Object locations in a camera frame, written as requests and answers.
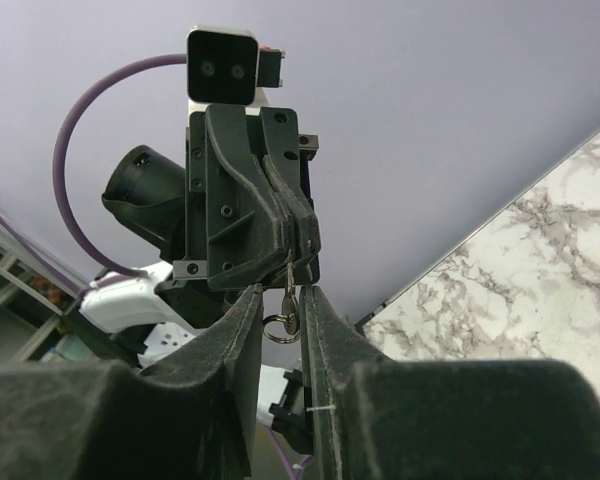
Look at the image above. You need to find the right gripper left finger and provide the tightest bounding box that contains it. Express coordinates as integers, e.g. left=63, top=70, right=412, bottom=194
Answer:
left=0, top=285, right=263, bottom=479

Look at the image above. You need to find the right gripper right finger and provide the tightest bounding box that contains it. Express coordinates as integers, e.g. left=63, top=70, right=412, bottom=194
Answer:
left=299, top=286, right=600, bottom=479

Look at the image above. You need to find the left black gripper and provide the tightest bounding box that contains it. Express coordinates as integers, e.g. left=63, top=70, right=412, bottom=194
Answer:
left=185, top=104, right=321, bottom=290

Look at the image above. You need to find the small silver key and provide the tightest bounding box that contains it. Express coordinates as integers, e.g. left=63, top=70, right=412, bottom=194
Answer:
left=263, top=261, right=300, bottom=345

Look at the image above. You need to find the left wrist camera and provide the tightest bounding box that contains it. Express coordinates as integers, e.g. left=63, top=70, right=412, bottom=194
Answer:
left=186, top=25, right=286, bottom=116

